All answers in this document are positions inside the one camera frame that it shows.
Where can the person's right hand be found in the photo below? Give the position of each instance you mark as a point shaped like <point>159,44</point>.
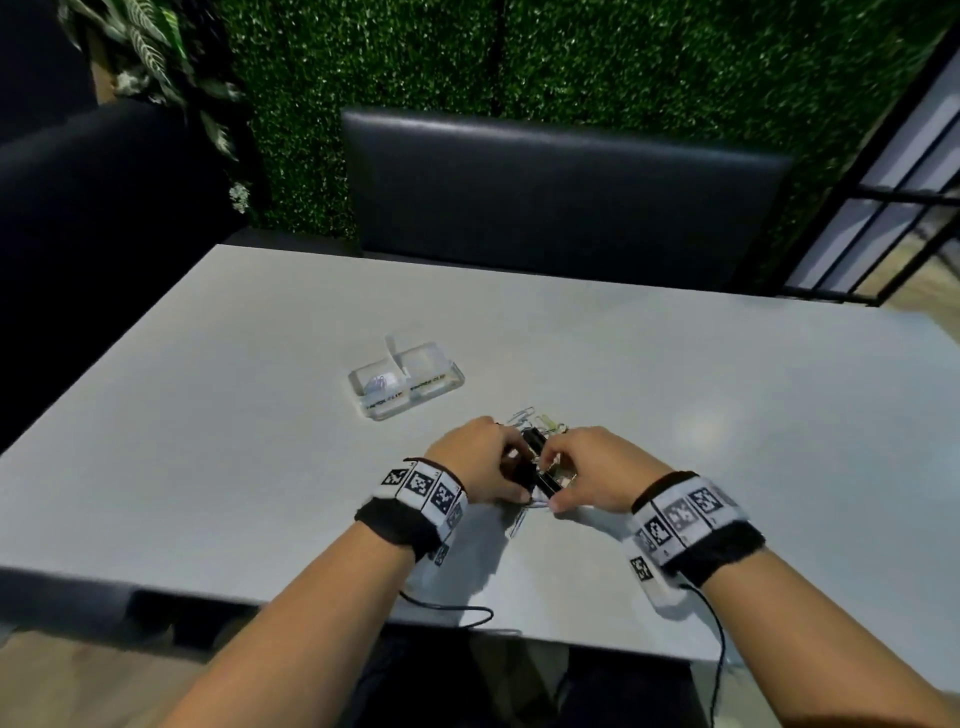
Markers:
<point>607,472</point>

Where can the person's left hand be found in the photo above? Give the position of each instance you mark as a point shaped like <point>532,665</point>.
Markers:
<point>472,461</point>

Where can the person's right thumb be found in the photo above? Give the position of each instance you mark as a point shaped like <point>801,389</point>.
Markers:
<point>570,502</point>

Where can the person's left thumb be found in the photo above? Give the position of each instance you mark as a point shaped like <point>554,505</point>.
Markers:
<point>516,495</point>

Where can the black binder clip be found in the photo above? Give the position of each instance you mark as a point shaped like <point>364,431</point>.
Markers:
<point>535,442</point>
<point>551,484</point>

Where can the person's left forearm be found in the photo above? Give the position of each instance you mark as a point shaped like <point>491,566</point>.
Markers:
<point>300,630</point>

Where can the person's right forearm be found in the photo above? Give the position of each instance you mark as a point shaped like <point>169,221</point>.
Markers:
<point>810,645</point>

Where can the silver paper clip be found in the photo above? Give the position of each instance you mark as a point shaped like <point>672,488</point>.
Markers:
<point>517,523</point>

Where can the pile of coloured paper clips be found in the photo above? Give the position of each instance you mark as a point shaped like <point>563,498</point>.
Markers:
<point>536,418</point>

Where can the left marker-tag wristband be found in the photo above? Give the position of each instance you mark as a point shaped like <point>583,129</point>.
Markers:
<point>420,499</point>

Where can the marker-tag wristband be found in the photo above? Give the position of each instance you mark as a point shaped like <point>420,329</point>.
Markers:
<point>686,525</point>
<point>420,499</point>

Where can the right marker-tag wristband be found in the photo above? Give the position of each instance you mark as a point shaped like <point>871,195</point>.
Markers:
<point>686,525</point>

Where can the clear plastic compartment box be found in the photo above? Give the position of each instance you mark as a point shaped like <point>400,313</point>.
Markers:
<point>409,382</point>

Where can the white clips in box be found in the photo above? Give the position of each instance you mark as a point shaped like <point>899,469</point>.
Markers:
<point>379,383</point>

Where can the person's dark trousers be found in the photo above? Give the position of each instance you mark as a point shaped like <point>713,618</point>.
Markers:
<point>510,682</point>

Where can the black padded chair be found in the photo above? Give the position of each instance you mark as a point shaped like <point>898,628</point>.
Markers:
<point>555,195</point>

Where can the green artificial hedge panel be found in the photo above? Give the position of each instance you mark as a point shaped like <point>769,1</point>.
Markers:
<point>600,60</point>

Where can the black padded bench seat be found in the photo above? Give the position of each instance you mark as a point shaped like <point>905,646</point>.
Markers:
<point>97,247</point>

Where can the green leafy plant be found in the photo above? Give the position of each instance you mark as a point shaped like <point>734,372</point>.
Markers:
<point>161,67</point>

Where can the black metal window frame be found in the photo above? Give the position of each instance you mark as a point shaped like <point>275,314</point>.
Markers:
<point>877,202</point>

